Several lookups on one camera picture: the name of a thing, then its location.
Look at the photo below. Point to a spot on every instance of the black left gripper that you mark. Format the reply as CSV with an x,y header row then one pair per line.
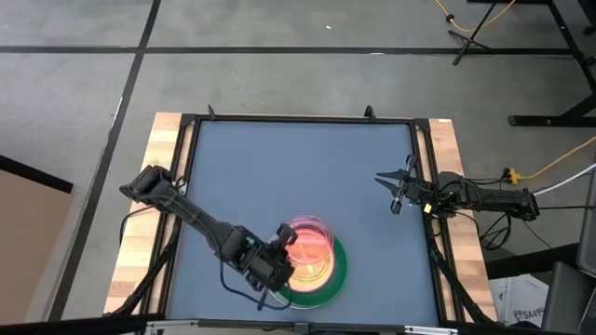
x,y
267,267

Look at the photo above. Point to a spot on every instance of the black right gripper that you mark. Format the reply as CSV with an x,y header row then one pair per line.
x,y
419,191

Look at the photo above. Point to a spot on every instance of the small pink transparent plate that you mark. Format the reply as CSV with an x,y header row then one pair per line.
x,y
312,228

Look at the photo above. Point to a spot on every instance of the large green plastic plate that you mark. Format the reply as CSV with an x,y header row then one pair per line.
x,y
340,274

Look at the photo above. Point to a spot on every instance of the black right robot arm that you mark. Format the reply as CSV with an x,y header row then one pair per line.
x,y
489,200

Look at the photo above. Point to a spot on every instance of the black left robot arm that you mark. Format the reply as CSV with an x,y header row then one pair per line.
x,y
195,221

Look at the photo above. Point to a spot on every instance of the blue-grey table mat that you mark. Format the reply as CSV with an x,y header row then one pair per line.
x,y
302,177

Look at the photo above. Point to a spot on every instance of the silver aluminium bar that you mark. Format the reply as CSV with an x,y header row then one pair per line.
x,y
419,330

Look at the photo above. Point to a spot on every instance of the black tripod stand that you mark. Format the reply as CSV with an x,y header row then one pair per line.
x,y
465,41

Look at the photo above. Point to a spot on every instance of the white printed bag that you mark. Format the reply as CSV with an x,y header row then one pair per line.
x,y
517,302

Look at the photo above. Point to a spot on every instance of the dark grey panel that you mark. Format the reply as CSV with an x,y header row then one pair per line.
x,y
587,232

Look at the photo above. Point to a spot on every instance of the dark grey chair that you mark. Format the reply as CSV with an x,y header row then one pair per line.
x,y
565,298

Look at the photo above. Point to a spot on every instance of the brown cardboard panel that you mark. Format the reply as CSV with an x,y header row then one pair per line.
x,y
28,242

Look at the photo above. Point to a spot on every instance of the black table frame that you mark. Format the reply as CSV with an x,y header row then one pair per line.
x,y
302,118

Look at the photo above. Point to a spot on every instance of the black desk frame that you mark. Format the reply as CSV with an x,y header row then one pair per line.
x,y
549,121

